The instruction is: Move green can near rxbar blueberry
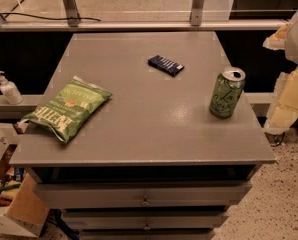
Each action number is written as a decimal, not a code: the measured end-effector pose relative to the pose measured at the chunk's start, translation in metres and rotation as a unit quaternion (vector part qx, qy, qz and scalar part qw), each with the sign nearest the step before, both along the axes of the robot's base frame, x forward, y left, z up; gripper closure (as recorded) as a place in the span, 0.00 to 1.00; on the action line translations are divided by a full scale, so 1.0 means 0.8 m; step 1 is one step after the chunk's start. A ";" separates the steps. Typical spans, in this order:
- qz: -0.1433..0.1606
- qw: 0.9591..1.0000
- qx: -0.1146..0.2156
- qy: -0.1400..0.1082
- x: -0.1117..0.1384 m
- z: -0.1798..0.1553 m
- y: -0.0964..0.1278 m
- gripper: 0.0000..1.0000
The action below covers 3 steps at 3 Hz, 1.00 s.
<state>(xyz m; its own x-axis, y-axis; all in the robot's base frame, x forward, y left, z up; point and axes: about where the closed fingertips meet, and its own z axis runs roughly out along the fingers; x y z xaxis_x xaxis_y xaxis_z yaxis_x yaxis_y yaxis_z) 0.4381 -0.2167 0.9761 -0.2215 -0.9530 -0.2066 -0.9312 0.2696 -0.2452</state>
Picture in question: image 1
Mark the white pump sanitizer bottle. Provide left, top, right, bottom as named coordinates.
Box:
left=0, top=71, right=23, bottom=105

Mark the metal window frame rail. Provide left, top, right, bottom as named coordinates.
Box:
left=0, top=0, right=288, bottom=32

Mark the black cable right floor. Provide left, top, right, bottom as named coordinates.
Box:
left=268, top=132, right=287, bottom=148

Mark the grey drawer cabinet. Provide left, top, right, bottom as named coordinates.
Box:
left=12, top=32, right=275, bottom=240

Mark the black cable on ledge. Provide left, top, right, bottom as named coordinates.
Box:
left=0, top=11, right=103, bottom=23

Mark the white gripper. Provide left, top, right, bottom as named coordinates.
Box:
left=263, top=11, right=298, bottom=135

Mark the cardboard box of snacks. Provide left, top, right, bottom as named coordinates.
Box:
left=0, top=123, right=49, bottom=238

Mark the blue rxbar blueberry bar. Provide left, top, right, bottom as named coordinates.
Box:
left=148, top=55, right=185, bottom=77

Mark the green LaCroix soda can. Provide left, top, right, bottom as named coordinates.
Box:
left=209, top=67, right=246, bottom=119

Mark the green kettle chips bag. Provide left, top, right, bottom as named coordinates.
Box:
left=21, top=76, right=112, bottom=143

